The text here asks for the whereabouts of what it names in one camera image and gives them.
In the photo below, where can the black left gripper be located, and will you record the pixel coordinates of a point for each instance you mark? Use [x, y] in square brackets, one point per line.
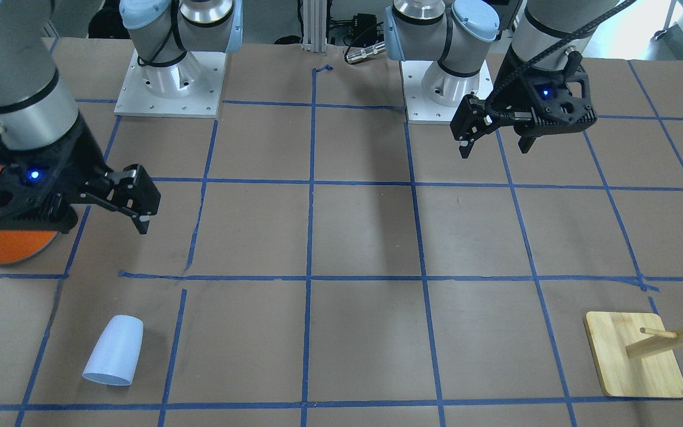
[514, 89]

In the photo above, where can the silver cable connector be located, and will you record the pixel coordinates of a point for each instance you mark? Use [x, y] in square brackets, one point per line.
[365, 53]

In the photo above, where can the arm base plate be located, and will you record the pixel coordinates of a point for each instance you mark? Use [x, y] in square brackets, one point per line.
[190, 89]
[432, 96]

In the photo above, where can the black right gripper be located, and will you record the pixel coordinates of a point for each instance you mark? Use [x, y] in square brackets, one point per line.
[82, 155]

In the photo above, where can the wooden mug stand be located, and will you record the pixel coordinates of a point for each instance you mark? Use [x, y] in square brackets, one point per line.
[634, 354]

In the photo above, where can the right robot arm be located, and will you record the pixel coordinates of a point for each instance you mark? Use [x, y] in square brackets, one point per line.
[36, 105]

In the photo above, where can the aluminium frame post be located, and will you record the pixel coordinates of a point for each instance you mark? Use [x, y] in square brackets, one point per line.
[313, 17]

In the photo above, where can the light blue cup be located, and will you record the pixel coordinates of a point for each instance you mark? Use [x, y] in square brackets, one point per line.
[114, 357]

